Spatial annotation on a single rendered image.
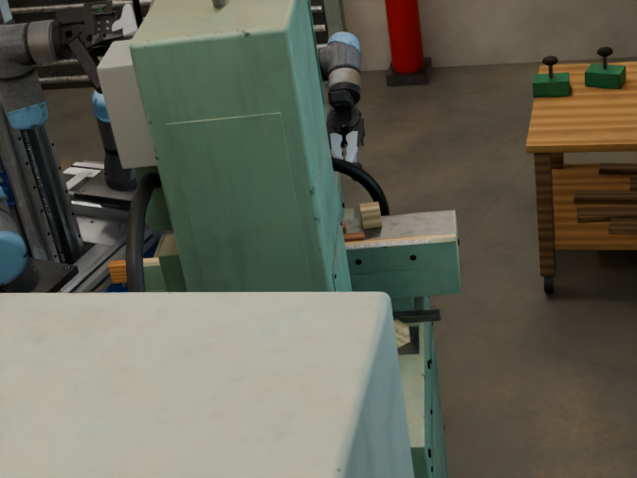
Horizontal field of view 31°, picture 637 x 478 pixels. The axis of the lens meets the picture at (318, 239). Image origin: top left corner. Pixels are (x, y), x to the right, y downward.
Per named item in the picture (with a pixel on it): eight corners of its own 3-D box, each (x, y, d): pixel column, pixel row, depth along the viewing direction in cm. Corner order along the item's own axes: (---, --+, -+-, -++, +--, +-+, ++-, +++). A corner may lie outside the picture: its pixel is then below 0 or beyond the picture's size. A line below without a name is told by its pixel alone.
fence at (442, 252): (458, 262, 210) (455, 236, 207) (458, 266, 208) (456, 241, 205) (141, 286, 218) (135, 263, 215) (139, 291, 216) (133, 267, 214)
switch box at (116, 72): (174, 135, 173) (152, 36, 165) (162, 166, 165) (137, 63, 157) (136, 138, 174) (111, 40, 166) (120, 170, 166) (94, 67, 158)
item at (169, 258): (228, 288, 202) (216, 229, 196) (223, 311, 196) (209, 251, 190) (176, 292, 203) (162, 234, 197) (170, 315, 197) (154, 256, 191)
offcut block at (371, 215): (380, 218, 227) (378, 201, 225) (382, 226, 224) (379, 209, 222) (361, 221, 227) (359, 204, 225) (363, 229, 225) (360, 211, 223)
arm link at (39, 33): (28, 58, 202) (45, 68, 210) (53, 55, 202) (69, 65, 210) (26, 16, 203) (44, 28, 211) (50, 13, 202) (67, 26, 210)
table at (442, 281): (458, 211, 237) (455, 185, 234) (463, 293, 211) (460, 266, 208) (174, 235, 246) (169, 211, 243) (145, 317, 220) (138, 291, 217)
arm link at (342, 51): (332, 54, 273) (365, 45, 270) (332, 91, 268) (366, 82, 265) (318, 34, 267) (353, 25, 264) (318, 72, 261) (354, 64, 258)
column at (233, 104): (365, 362, 204) (306, -28, 168) (359, 446, 185) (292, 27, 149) (243, 370, 207) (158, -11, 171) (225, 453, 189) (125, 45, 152)
